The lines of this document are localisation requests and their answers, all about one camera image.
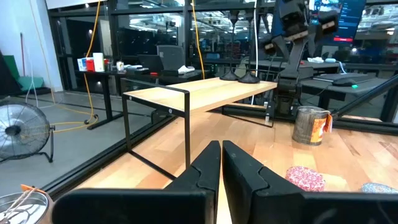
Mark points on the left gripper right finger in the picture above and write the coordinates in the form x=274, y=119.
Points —
x=280, y=205

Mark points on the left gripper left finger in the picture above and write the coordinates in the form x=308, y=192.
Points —
x=140, y=205

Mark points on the pink patterned round tin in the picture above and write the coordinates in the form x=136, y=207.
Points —
x=304, y=179

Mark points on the black candle stick holder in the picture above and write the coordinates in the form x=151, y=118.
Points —
x=248, y=78
x=229, y=76

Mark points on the grey patterned round tin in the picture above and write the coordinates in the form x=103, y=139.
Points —
x=377, y=188

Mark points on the silver tin can twine tag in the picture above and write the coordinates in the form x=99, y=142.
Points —
x=21, y=205

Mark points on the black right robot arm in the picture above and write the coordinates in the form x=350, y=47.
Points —
x=290, y=71

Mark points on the dark grey desk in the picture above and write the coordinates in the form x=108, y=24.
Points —
x=326, y=88

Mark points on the black computer mouse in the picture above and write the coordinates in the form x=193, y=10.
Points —
x=343, y=82

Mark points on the tin can orange label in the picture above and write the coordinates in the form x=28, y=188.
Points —
x=306, y=127

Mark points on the black diagonal strut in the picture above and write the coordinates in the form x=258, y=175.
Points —
x=367, y=96

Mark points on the black desk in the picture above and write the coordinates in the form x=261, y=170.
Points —
x=107, y=99

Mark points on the tilted wooden shelf board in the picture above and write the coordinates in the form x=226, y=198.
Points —
x=202, y=93

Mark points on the white cloth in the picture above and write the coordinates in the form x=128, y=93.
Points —
x=186, y=69

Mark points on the small white jar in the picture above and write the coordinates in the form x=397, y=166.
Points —
x=119, y=66

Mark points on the grey floor fan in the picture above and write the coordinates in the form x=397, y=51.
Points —
x=18, y=130

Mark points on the red container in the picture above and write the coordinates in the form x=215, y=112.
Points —
x=90, y=66

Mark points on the white blue box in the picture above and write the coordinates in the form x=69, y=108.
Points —
x=81, y=64

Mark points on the teal cushion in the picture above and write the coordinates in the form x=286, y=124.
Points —
x=31, y=83

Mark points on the green board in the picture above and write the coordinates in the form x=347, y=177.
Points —
x=12, y=70

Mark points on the black aluminium table frame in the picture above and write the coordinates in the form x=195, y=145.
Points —
x=93, y=166

